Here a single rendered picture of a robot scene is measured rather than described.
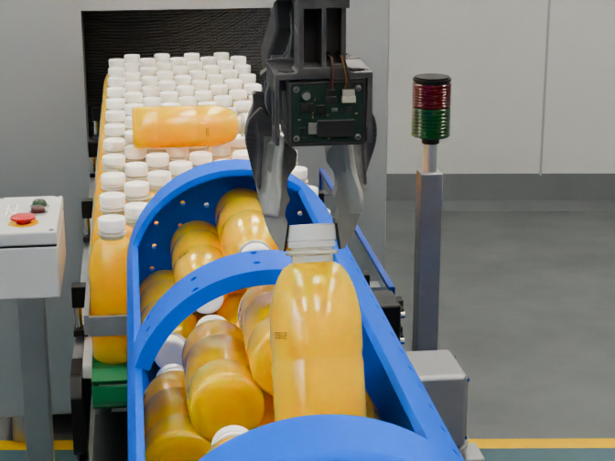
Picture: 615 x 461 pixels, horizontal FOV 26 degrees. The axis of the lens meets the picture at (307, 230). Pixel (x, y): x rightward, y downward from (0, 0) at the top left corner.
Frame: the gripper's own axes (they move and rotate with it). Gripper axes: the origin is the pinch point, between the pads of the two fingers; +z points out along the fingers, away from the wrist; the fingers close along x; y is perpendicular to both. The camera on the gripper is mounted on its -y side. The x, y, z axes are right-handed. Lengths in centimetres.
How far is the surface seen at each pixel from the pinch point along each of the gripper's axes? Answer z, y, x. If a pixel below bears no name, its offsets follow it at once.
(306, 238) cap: 0.0, 2.1, -0.6
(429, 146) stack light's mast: 21, -110, 35
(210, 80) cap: 25, -199, 4
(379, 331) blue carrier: 13.8, -12.2, 8.0
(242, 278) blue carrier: 11.5, -22.1, -3.7
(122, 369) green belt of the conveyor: 45, -80, -17
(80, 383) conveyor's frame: 46, -79, -23
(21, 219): 24, -87, -30
